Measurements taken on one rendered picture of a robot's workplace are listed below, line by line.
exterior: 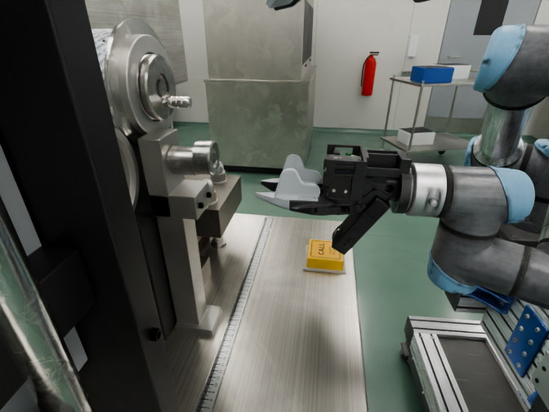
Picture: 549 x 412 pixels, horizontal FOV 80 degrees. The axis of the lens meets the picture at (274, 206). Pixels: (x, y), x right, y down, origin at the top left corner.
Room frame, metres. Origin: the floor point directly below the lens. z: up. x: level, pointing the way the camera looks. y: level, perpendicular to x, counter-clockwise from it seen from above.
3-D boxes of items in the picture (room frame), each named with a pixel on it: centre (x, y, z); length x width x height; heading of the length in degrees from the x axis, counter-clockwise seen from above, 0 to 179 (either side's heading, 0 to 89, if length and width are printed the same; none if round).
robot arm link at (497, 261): (0.40, -0.30, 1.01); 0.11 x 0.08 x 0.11; 54
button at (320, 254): (0.54, -0.10, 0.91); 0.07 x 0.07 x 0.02; 81
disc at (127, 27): (0.42, 0.16, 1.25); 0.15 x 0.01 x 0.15; 171
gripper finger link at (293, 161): (0.48, -0.03, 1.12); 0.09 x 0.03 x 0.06; 72
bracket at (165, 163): (0.37, 0.12, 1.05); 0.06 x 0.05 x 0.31; 81
